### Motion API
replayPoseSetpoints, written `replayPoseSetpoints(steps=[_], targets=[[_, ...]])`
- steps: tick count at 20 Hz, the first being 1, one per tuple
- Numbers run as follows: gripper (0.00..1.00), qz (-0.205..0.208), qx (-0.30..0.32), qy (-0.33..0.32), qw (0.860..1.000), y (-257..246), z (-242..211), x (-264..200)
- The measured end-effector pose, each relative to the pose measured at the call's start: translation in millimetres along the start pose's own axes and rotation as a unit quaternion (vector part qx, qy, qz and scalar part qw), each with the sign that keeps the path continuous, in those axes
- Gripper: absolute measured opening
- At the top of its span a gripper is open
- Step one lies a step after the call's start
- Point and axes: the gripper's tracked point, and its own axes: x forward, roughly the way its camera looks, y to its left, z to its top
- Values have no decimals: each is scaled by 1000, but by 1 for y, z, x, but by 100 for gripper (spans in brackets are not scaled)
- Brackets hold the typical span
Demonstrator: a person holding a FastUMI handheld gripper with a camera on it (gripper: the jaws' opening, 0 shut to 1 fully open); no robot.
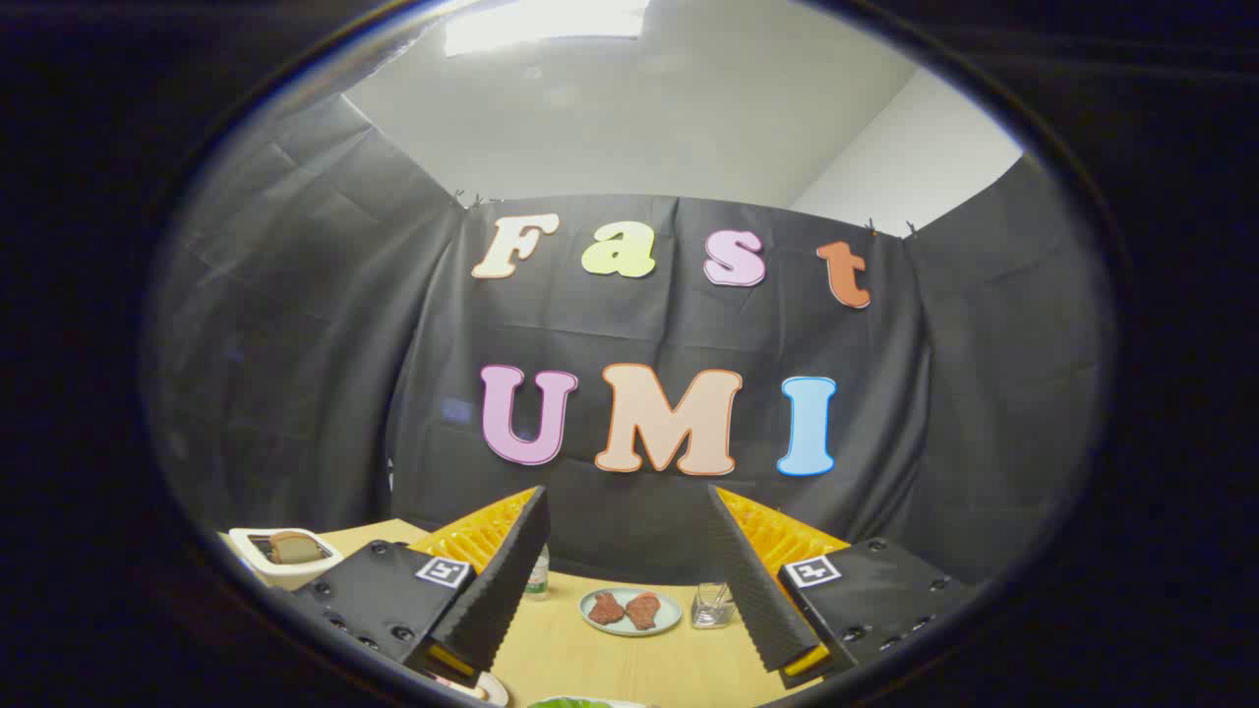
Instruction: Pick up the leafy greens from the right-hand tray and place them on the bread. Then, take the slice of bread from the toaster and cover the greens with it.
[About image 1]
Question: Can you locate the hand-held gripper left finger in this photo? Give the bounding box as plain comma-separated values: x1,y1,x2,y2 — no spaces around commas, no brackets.
293,486,551,679

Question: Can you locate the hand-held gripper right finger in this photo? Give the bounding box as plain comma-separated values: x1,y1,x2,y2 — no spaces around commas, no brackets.
708,485,975,689

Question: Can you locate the plain bread slice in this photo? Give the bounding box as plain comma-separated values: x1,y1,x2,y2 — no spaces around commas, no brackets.
270,532,326,564

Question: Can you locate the clear glass cup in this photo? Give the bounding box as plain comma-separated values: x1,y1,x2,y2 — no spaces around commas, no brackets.
691,582,737,629

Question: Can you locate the grey round plate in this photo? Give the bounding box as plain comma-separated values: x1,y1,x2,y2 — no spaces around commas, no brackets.
433,672,510,707

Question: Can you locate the light blue round plate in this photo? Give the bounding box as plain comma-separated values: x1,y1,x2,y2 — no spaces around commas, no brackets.
579,587,683,637

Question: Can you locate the white toaster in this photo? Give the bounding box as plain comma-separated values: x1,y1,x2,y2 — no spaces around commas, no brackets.
228,528,345,591

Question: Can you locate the black backdrop cloth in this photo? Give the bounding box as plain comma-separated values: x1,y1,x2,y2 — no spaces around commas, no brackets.
148,93,1117,591

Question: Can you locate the ceiling light panel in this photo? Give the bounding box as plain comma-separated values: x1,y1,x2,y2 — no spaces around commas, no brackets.
445,0,650,57

